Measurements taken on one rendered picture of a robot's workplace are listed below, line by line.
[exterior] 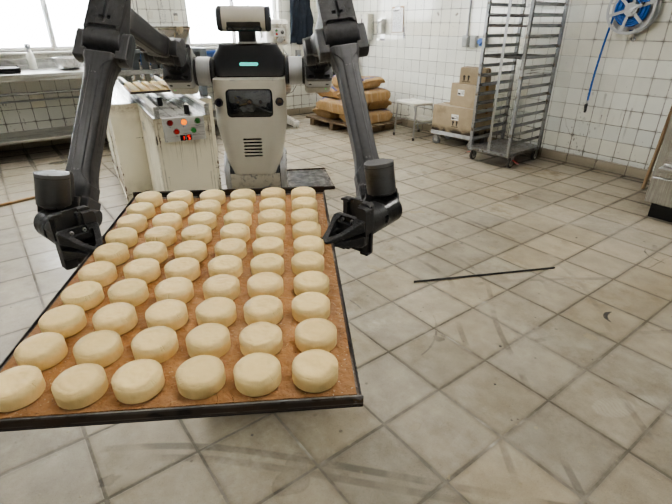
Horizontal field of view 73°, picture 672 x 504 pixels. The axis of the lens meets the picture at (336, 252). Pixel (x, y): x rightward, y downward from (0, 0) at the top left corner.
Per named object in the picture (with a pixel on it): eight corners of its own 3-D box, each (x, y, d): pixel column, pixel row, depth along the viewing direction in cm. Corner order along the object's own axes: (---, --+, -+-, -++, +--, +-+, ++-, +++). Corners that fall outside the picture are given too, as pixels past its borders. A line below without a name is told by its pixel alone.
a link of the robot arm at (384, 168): (395, 203, 99) (355, 210, 99) (390, 150, 95) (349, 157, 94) (411, 219, 88) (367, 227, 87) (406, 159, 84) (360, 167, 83)
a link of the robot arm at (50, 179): (103, 224, 95) (59, 219, 94) (101, 168, 91) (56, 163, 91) (74, 241, 83) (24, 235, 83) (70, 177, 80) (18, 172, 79)
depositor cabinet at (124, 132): (115, 175, 451) (95, 85, 414) (189, 165, 482) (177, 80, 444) (131, 218, 351) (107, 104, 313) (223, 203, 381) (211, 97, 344)
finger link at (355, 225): (339, 273, 78) (371, 253, 84) (338, 235, 74) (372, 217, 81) (309, 261, 82) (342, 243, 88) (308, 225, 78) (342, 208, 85)
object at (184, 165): (156, 213, 359) (134, 94, 319) (200, 206, 374) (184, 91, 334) (174, 248, 304) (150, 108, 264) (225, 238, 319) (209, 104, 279)
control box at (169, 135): (165, 141, 275) (161, 118, 269) (204, 137, 286) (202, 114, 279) (166, 143, 273) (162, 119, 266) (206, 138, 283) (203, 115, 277)
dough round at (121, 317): (86, 332, 57) (82, 319, 56) (117, 310, 61) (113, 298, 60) (117, 342, 55) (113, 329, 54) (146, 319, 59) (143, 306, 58)
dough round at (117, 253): (126, 249, 76) (124, 239, 75) (133, 262, 72) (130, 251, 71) (93, 257, 73) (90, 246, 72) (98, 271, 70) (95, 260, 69)
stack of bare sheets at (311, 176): (285, 172, 460) (285, 169, 459) (325, 170, 466) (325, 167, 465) (290, 191, 407) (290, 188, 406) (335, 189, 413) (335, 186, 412)
